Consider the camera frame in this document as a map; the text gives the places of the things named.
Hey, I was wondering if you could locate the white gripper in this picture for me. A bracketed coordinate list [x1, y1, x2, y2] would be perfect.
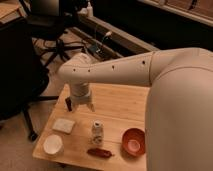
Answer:
[65, 91, 95, 112]

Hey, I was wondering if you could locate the white ceramic cup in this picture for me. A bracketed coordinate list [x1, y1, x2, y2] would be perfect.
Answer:
[43, 134, 63, 156]

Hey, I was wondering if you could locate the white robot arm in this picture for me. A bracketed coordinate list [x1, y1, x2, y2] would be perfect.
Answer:
[59, 47, 213, 171]

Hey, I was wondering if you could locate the white square sponge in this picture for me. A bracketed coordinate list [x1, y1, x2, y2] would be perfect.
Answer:
[52, 118, 75, 134]

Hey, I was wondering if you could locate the small clear bottle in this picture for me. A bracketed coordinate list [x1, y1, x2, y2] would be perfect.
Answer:
[91, 120, 104, 145]

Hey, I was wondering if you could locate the wooden table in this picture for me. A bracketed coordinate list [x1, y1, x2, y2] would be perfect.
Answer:
[33, 84, 148, 171]

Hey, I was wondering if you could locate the dark red sausage toy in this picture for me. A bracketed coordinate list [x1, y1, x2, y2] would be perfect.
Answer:
[87, 148, 113, 158]

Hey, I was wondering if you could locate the orange bowl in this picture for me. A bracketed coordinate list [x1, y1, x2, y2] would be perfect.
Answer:
[122, 128, 145, 157]

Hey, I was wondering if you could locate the black office chair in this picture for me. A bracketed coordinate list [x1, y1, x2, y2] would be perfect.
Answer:
[18, 0, 87, 67]

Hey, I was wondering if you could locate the white spray bottle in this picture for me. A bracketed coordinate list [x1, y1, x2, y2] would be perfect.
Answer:
[87, 1, 93, 17]

